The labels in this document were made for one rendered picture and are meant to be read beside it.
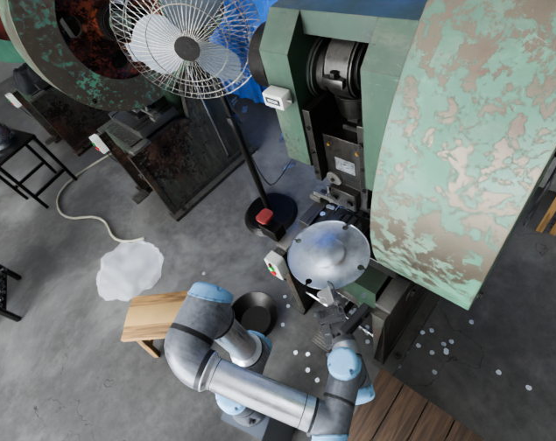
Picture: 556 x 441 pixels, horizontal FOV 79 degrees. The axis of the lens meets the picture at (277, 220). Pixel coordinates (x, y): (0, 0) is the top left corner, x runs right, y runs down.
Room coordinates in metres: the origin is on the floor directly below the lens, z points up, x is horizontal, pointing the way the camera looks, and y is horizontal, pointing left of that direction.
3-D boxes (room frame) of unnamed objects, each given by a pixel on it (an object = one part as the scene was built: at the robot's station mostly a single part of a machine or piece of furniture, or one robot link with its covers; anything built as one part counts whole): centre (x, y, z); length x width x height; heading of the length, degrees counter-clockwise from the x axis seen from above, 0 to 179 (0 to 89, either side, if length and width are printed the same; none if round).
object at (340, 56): (0.77, -0.33, 1.27); 0.21 x 0.12 x 0.34; 123
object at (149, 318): (0.94, 0.77, 0.16); 0.34 x 0.24 x 0.34; 73
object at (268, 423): (0.34, 0.35, 0.23); 0.18 x 0.18 x 0.45; 50
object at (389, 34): (0.85, -0.45, 0.83); 0.79 x 0.43 x 1.34; 123
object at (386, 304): (0.62, -0.59, 0.45); 0.92 x 0.12 x 0.90; 123
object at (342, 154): (0.75, -0.29, 1.04); 0.17 x 0.15 x 0.30; 123
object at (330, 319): (0.37, -0.05, 0.81); 0.12 x 0.09 x 0.08; 175
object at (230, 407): (0.35, 0.34, 0.62); 0.13 x 0.12 x 0.14; 142
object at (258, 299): (0.86, 0.33, 0.04); 0.30 x 0.30 x 0.07
